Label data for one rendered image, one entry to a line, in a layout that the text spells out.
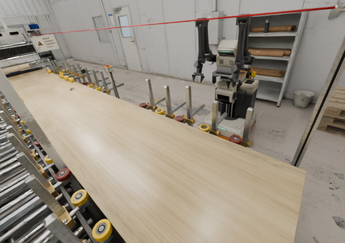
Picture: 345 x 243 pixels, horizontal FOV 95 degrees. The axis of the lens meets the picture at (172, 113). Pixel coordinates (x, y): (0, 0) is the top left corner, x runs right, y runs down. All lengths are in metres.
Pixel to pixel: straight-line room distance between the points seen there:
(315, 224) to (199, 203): 1.39
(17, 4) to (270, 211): 11.71
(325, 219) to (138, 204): 1.73
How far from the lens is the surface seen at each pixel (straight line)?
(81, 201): 1.07
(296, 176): 1.10
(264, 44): 3.75
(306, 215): 2.12
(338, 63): 0.99
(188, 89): 1.31
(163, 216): 0.87
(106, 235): 0.92
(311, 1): 3.62
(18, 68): 5.08
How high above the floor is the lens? 1.68
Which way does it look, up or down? 32 degrees down
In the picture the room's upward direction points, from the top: 7 degrees counter-clockwise
